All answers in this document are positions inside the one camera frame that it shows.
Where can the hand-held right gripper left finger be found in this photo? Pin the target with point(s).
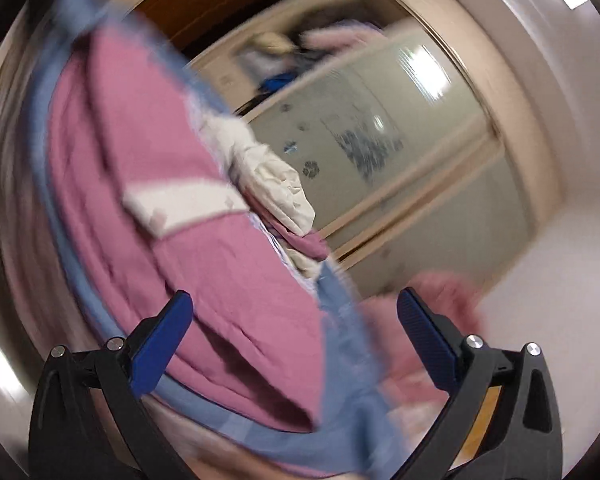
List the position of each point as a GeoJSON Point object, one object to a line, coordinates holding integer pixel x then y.
{"type": "Point", "coordinates": [162, 340]}

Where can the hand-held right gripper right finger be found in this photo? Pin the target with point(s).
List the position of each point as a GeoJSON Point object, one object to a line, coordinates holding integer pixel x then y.
{"type": "Point", "coordinates": [425, 335]}

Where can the pink garment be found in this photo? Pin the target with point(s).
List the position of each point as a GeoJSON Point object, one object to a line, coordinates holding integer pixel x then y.
{"type": "Point", "coordinates": [205, 285]}

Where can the cream white hooded jacket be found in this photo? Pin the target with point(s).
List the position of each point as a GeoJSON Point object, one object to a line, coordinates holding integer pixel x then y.
{"type": "Point", "coordinates": [275, 185]}

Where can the pink fluffy blanket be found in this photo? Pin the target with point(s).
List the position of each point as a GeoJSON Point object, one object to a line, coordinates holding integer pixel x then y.
{"type": "Point", "coordinates": [377, 340]}

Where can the blue white pink striped bedsheet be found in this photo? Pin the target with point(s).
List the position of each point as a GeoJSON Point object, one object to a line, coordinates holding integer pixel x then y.
{"type": "Point", "coordinates": [345, 360]}

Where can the cream wardrobe with sliding doors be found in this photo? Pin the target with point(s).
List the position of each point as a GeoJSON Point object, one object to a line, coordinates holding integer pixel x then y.
{"type": "Point", "coordinates": [430, 160]}

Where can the blue cloth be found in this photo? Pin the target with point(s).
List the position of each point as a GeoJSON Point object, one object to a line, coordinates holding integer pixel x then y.
{"type": "Point", "coordinates": [277, 82]}

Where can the grey folded cloth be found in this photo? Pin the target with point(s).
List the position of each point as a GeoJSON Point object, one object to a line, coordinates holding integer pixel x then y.
{"type": "Point", "coordinates": [254, 65]}

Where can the pink folded cloth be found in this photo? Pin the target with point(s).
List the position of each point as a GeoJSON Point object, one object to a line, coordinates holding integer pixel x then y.
{"type": "Point", "coordinates": [340, 35]}

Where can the beige yarn roll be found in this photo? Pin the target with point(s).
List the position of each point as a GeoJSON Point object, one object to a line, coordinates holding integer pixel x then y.
{"type": "Point", "coordinates": [270, 41]}

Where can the brown wooden door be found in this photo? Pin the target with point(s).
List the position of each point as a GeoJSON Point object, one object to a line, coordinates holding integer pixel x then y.
{"type": "Point", "coordinates": [205, 5]}

